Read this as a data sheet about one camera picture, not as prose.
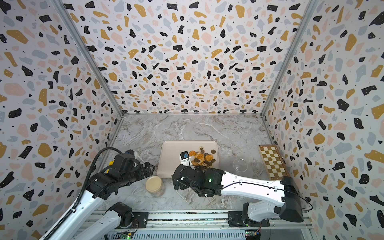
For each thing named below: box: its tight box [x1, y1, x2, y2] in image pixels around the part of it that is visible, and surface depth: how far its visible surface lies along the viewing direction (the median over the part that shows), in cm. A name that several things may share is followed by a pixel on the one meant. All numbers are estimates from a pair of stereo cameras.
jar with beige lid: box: [145, 175, 165, 198], surface depth 76 cm
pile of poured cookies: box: [189, 147, 216, 168], surface depth 96 cm
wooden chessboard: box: [258, 144, 291, 181], surface depth 94 cm
